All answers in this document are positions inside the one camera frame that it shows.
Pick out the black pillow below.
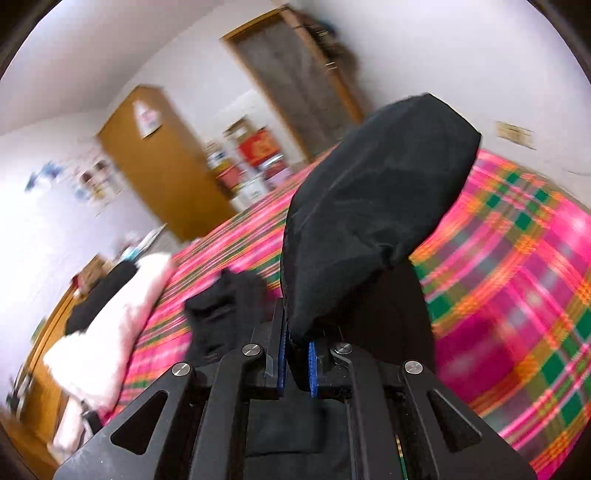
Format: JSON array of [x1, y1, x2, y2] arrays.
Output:
[[65, 261, 139, 335]]

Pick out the white poster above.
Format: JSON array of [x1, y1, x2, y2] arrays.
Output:
[[133, 100, 162, 139]]

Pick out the wooden wardrobe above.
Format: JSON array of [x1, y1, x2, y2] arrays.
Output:
[[96, 84, 238, 241]]

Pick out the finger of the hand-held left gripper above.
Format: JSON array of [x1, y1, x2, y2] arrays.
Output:
[[184, 269, 269, 366]]

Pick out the wall switch plate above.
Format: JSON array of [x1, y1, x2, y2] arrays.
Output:
[[495, 121, 536, 149]]

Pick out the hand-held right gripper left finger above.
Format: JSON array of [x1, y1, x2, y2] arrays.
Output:
[[53, 299, 289, 480]]

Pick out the white pillow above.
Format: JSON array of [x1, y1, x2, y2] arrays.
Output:
[[44, 253, 175, 411]]

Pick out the wooden nightstand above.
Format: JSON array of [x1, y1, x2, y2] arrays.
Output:
[[0, 411, 65, 472]]

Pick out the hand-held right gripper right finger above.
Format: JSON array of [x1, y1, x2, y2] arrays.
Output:
[[307, 340, 539, 480]]

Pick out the stack of colourful boxes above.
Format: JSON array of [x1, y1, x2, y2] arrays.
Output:
[[203, 117, 296, 210]]

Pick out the wooden headboard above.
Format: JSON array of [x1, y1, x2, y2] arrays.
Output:
[[9, 281, 88, 446]]

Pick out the pink green plaid bed sheet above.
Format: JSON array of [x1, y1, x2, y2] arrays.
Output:
[[104, 148, 591, 480]]

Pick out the cartoon wall stickers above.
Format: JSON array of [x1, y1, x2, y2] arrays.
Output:
[[25, 148, 125, 217]]

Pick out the dark hanging clothes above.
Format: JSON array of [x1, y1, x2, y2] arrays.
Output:
[[300, 11, 361, 72]]

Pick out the black quilted jacket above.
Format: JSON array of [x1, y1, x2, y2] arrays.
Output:
[[245, 92, 483, 480]]

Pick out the wooden framed door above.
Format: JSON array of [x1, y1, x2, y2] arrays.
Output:
[[222, 7, 365, 162]]

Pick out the brown box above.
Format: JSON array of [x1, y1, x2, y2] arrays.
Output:
[[73, 257, 109, 296]]

